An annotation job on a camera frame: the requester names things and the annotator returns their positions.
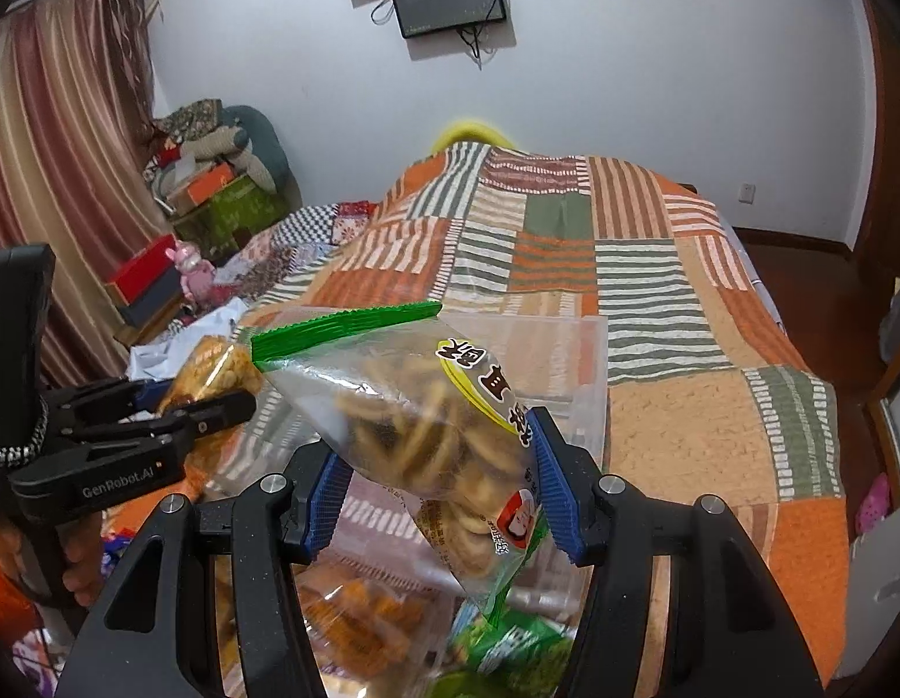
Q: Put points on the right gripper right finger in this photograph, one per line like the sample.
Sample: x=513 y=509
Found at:
x=680 y=602

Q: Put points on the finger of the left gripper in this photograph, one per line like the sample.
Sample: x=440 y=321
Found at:
x=183 y=426
x=112 y=399

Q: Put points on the clear cookie bag green seal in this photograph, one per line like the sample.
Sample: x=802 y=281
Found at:
x=427 y=412

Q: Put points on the green pea snack bag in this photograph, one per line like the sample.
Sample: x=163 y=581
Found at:
x=510 y=653

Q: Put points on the person's left hand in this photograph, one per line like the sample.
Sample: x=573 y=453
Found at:
x=82 y=543

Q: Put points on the white cloth on bed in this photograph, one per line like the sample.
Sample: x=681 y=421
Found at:
x=162 y=360

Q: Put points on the dark grey box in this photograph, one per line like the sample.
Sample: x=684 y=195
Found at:
x=162 y=291

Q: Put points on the pink rabbit toy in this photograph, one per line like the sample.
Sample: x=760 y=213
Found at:
x=195 y=271

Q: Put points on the red gift box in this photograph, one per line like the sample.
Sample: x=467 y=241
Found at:
x=136 y=275

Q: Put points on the clear plastic storage bin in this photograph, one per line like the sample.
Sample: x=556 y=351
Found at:
x=555 y=363

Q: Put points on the white appliance with stickers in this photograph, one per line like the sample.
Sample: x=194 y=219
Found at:
x=874 y=593

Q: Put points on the green cardboard box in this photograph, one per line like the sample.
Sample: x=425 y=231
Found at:
x=226 y=222

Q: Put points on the checkered patchwork sheet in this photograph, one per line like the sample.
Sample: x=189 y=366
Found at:
x=297 y=247

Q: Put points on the orange box on pile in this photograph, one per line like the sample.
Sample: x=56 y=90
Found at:
x=200 y=188

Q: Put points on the red striped curtain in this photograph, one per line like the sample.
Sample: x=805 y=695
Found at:
x=75 y=128

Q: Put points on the striped patchwork bed quilt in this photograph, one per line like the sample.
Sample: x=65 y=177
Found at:
x=618 y=297

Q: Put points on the wooden door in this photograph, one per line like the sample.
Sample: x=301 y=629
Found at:
x=877 y=250

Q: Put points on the yellow headboard arch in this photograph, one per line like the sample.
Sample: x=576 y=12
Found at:
x=470 y=131

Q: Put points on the wall power outlet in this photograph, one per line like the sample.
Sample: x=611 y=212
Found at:
x=747 y=192

